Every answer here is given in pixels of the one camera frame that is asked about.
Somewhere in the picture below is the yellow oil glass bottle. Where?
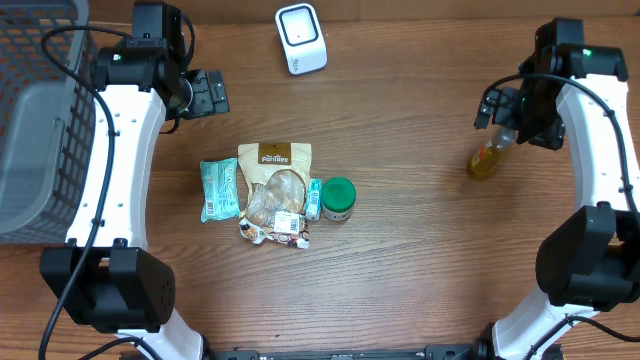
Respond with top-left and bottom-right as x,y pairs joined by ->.
467,126 -> 517,180

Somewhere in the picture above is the green wet wipes pack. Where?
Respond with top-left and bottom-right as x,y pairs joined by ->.
200,158 -> 240,223

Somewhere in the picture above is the brown Pantree snack pouch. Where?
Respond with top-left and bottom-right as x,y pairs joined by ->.
238,143 -> 312,249

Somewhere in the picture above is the small green sachet pack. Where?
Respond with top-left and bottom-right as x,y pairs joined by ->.
305,178 -> 323,221

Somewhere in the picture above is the green lid round jar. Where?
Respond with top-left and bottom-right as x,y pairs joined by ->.
321,177 -> 356,222

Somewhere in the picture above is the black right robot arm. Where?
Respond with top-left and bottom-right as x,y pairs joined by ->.
466,18 -> 639,359

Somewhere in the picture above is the white barcode scanner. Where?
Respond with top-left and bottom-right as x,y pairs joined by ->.
275,3 -> 328,76

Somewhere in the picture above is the grey plastic basket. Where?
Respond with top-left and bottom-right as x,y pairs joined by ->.
1,0 -> 96,244

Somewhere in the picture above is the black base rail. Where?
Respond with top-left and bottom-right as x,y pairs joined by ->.
209,345 -> 471,360

